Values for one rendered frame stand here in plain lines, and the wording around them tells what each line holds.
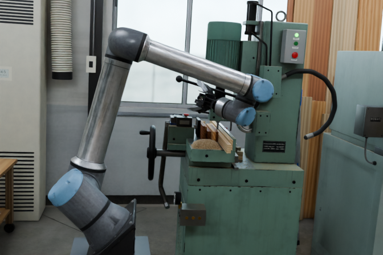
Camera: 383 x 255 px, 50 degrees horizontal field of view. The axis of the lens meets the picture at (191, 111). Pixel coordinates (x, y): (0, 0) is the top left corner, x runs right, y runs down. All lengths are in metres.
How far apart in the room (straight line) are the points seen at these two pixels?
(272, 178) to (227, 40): 0.72
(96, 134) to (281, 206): 0.99
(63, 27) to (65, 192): 1.91
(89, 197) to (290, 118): 1.10
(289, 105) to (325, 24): 1.71
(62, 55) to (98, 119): 1.62
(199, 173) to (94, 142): 0.56
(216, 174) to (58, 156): 1.85
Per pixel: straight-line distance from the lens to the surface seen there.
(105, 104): 1.67
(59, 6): 3.27
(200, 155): 1.92
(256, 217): 2.12
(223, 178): 2.01
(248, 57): 2.10
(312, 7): 3.67
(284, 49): 2.05
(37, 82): 3.18
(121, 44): 1.55
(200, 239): 2.11
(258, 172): 2.04
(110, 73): 1.66
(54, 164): 3.58
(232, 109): 1.76
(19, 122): 3.24
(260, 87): 1.61
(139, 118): 3.47
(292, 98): 2.13
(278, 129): 2.14
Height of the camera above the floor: 1.34
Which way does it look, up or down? 8 degrees down
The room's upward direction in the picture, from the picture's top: 3 degrees clockwise
